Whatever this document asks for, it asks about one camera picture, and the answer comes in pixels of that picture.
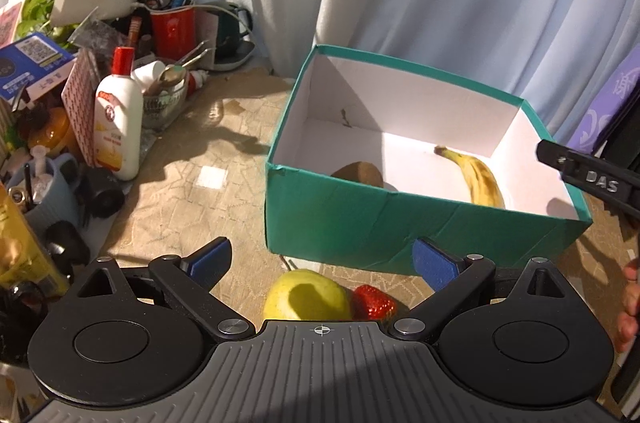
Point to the red patterned card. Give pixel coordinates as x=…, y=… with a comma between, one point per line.
x=78, y=95

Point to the purple paper bag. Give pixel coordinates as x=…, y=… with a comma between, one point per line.
x=612, y=96

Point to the green plant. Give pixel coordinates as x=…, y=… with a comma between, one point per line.
x=36, y=17

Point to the yellow banana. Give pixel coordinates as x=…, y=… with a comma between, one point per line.
x=482, y=184

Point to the red strawberry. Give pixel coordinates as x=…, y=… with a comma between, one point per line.
x=370, y=303

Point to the black round cap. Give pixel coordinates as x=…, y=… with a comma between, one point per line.
x=100, y=193

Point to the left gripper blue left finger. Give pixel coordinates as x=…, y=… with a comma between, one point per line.
x=208, y=265

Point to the person right hand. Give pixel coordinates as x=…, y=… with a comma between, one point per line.
x=627, y=326

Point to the green yellow pear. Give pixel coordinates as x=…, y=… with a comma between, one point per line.
x=304, y=295

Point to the white lotion bottle red cap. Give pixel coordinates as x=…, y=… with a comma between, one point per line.
x=118, y=112

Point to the yellow snack packet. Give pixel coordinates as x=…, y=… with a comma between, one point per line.
x=22, y=258

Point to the orange jar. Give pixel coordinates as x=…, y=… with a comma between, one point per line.
x=51, y=129

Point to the teal cardboard box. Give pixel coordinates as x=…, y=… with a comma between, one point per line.
x=348, y=106

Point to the red pen cup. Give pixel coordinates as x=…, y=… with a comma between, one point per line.
x=173, y=32

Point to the dark green mug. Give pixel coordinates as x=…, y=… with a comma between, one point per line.
x=234, y=43

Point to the blue grey mug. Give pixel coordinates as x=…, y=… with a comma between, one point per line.
x=54, y=182

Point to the brown kiwi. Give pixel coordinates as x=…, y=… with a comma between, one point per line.
x=362, y=172

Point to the blue QR code box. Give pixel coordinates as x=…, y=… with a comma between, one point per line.
x=34, y=64

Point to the glass bowl with utensils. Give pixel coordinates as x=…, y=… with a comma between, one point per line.
x=164, y=90

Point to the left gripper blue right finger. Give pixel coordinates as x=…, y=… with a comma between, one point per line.
x=434, y=266

